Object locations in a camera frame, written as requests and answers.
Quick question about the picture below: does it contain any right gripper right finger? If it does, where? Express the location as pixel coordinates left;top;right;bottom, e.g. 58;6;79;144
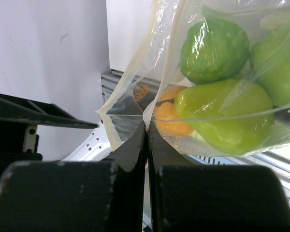
147;124;290;232

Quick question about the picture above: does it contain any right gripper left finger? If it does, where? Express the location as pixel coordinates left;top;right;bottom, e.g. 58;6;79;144
0;123;145;232

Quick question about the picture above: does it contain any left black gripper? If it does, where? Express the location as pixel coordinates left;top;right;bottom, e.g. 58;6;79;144
0;94;98;176

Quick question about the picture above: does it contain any orange toy fruit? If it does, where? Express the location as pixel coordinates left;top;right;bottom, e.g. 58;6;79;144
153;86;194;137

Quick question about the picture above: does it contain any clear dotted zip top bag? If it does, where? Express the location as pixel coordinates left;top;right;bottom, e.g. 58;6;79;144
99;0;290;157

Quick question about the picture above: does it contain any green bumpy toy guava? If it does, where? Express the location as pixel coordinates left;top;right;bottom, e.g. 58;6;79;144
179;18;250;85

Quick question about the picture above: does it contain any green toy apple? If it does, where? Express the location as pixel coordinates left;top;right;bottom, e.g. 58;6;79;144
250;25;290;107

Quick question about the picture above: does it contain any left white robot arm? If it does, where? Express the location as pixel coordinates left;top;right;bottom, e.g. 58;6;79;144
0;94;111;176

